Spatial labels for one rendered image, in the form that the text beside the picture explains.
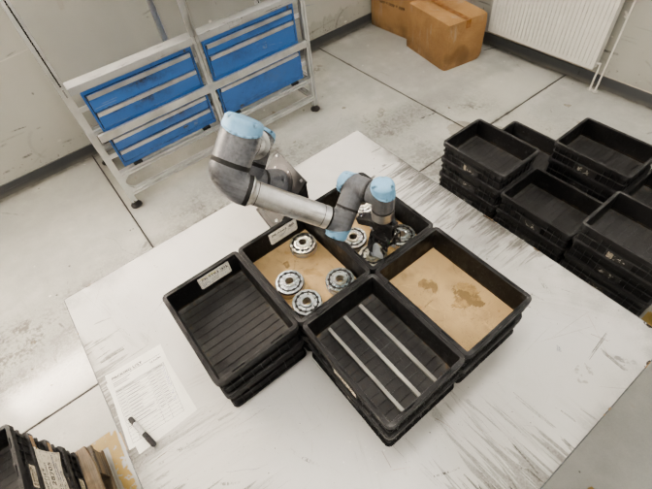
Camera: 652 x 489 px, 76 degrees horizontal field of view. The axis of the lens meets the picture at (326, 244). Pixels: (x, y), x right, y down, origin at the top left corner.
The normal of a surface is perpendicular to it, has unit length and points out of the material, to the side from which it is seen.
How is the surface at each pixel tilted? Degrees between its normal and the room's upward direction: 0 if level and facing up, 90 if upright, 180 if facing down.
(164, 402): 0
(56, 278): 0
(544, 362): 0
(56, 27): 90
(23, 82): 90
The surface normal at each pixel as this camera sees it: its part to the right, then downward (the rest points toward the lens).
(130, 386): -0.10, -0.62
